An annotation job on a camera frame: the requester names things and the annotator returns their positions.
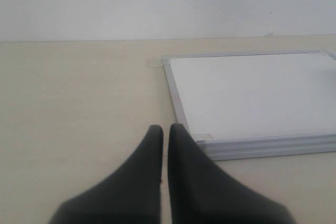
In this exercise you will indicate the white board with aluminium frame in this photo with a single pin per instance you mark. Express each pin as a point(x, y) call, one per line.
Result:
point(255, 104)

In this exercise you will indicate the clear tape back left corner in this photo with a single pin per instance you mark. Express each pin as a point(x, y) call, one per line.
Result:
point(156, 62)

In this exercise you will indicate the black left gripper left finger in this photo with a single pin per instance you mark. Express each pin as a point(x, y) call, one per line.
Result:
point(131, 194)

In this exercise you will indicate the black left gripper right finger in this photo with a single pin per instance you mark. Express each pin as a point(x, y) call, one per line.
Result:
point(201, 192)

